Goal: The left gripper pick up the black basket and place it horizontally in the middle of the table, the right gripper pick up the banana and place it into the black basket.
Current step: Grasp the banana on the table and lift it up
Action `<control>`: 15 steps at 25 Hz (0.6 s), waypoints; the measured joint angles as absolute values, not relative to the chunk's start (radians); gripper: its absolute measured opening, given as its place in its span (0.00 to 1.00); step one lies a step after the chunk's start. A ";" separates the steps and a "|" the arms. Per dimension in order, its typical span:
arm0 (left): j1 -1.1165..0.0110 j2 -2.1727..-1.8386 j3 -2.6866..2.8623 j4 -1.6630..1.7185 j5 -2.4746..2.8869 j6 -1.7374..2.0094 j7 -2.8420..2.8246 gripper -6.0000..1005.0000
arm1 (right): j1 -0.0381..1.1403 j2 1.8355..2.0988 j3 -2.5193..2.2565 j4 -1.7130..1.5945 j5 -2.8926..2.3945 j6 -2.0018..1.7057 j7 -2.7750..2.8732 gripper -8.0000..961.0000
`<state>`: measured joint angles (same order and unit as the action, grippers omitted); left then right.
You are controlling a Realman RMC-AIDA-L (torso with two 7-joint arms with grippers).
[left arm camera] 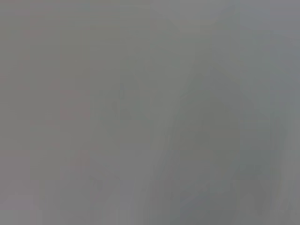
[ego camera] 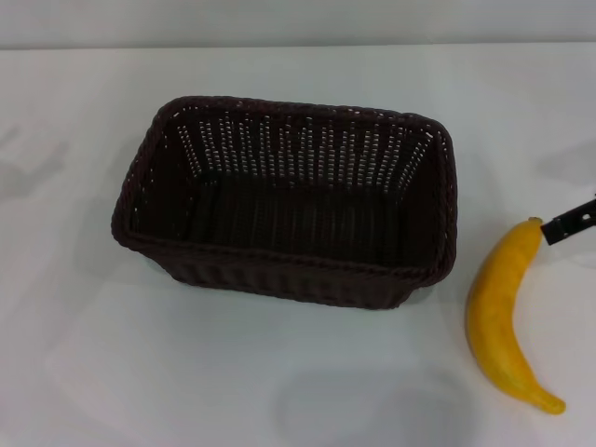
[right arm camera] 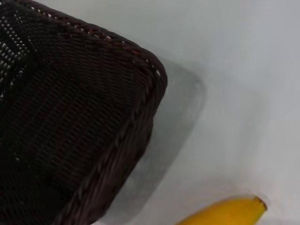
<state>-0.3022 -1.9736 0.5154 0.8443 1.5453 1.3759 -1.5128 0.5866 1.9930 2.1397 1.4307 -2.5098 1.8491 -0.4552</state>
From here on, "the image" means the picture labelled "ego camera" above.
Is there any dark brown woven basket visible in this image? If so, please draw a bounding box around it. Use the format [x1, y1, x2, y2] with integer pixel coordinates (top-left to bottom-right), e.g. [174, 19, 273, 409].
[109, 95, 459, 312]

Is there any yellow banana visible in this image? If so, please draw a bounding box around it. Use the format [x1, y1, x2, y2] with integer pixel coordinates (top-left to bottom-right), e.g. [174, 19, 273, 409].
[466, 216, 568, 416]

